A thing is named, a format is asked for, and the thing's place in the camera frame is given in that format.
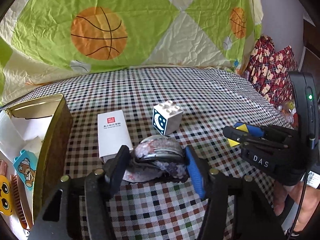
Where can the yellow face toy block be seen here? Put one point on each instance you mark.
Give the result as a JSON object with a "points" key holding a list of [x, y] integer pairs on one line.
{"points": [[6, 204]]}

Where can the clear plastic box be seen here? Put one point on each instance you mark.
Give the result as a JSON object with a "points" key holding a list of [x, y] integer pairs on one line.
{"points": [[10, 138]]}

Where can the person's right hand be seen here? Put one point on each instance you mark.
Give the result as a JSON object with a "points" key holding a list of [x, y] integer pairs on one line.
{"points": [[309, 206]]}

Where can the white moon toy block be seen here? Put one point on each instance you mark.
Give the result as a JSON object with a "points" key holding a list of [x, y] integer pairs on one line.
{"points": [[167, 117]]}

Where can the red patterned fabric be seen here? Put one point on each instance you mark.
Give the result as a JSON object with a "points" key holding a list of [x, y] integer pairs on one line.
{"points": [[268, 71]]}

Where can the floral fabric-covered round mirror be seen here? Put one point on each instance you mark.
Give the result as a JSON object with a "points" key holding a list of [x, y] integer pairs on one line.
{"points": [[157, 157]]}

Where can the blue bear toy block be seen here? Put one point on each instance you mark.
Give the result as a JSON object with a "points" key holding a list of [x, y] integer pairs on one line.
{"points": [[25, 166]]}

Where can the brown rectangular soap bar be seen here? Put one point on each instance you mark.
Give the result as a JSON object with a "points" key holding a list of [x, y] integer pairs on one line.
{"points": [[3, 168]]}

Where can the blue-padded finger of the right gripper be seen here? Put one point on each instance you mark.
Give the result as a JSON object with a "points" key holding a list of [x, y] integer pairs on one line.
{"points": [[252, 130]]}

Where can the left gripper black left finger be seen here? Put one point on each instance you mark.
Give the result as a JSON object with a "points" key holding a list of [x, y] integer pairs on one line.
{"points": [[100, 187]]}

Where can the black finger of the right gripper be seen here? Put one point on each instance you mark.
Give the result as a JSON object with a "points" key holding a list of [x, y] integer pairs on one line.
{"points": [[261, 137]]}

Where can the basketball-pattern green bedsheet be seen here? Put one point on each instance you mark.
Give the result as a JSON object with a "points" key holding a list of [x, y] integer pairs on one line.
{"points": [[43, 41]]}

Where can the white small card box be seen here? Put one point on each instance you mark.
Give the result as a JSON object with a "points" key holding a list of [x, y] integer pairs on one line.
{"points": [[112, 134]]}

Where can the gold metal tray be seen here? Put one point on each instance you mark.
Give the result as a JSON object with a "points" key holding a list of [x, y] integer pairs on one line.
{"points": [[44, 124]]}

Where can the yellow wooden cube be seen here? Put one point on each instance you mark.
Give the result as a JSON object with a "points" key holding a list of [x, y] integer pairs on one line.
{"points": [[236, 137]]}

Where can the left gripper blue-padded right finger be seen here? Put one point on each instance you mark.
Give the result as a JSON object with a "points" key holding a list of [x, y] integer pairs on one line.
{"points": [[208, 184]]}

